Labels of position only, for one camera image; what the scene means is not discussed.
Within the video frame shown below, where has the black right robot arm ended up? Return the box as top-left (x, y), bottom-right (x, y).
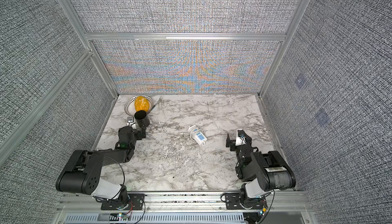
top-left (225, 130), bottom-right (296, 209)

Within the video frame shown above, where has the silver fork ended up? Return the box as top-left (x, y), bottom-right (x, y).
top-left (148, 96), bottom-right (163, 113)

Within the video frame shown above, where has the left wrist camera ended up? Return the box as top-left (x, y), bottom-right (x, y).
top-left (127, 116), bottom-right (135, 127)

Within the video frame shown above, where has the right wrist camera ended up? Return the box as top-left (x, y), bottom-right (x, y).
top-left (235, 130), bottom-right (247, 146)

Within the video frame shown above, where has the white patterned bowl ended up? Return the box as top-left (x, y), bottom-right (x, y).
top-left (124, 95), bottom-right (154, 116)

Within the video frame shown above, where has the yellow mesh sponge ball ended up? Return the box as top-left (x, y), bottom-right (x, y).
top-left (134, 96), bottom-right (150, 112)

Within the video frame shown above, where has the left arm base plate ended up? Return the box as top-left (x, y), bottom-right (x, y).
top-left (101, 193), bottom-right (146, 211)

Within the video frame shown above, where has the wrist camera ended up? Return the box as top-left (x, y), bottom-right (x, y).
top-left (235, 130), bottom-right (247, 146)
top-left (127, 116), bottom-right (135, 127)

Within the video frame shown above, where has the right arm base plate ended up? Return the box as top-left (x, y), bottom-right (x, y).
top-left (220, 192), bottom-right (268, 211)

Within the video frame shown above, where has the aluminium rail frame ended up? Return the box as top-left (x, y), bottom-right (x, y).
top-left (52, 190), bottom-right (318, 224)

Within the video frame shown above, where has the grey slotted cable duct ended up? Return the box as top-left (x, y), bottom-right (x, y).
top-left (63, 212), bottom-right (246, 224)

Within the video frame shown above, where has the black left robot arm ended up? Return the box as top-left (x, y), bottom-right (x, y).
top-left (56, 126), bottom-right (146, 208)

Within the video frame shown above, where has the black cup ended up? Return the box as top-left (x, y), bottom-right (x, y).
top-left (134, 110), bottom-right (150, 128)

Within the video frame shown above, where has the white blue power strip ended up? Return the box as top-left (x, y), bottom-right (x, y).
top-left (188, 125), bottom-right (207, 145)

